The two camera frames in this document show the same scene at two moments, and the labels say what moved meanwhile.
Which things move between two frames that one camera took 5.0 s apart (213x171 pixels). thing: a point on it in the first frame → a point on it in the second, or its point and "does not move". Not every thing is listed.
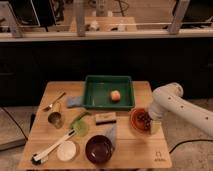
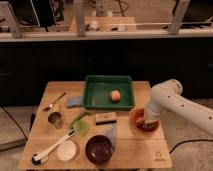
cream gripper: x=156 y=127 → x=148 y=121
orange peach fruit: x=115 y=95 does not move
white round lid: x=66 y=151 does not move
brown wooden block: x=106 y=118 does not move
